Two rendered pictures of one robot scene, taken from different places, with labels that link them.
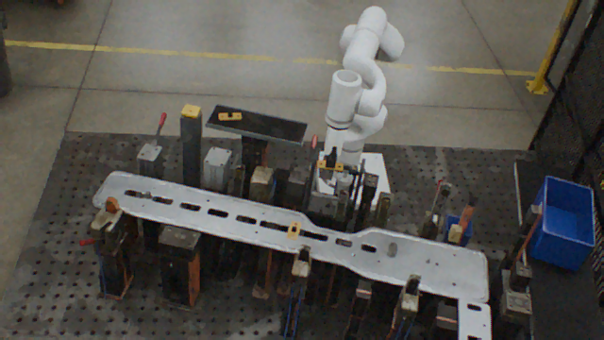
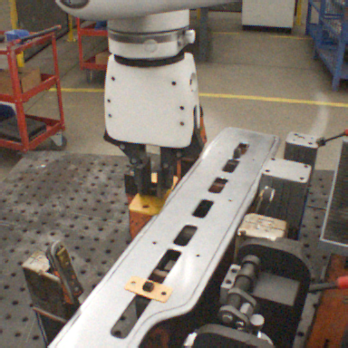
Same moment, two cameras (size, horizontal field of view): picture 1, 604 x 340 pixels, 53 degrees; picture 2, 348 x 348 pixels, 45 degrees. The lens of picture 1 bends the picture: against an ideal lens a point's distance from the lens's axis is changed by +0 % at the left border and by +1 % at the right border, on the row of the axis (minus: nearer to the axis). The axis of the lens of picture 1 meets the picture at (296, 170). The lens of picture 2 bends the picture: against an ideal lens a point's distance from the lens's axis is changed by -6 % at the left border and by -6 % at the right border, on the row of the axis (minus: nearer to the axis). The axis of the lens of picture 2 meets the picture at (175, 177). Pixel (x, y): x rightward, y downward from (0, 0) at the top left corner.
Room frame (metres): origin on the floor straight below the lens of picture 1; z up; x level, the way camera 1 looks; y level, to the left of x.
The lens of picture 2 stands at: (1.63, -0.53, 1.58)
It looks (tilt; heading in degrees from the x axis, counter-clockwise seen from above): 32 degrees down; 107
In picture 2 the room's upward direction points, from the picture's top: straight up
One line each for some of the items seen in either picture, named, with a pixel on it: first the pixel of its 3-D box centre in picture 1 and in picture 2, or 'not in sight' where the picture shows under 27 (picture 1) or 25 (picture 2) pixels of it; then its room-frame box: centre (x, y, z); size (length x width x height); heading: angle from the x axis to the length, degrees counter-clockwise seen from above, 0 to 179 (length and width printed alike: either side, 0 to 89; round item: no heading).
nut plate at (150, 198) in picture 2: (330, 164); (154, 189); (1.47, -0.11, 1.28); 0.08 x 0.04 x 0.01; 90
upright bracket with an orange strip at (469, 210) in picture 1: (454, 246); not in sight; (1.51, -0.60, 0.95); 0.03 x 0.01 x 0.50; 83
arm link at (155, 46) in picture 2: (339, 116); (150, 38); (1.47, -0.11, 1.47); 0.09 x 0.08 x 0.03; 0
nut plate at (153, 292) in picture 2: (293, 229); (148, 286); (1.42, -0.02, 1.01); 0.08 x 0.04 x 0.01; 173
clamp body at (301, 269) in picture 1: (295, 297); (62, 323); (1.24, -0.06, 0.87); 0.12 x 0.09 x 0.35; 173
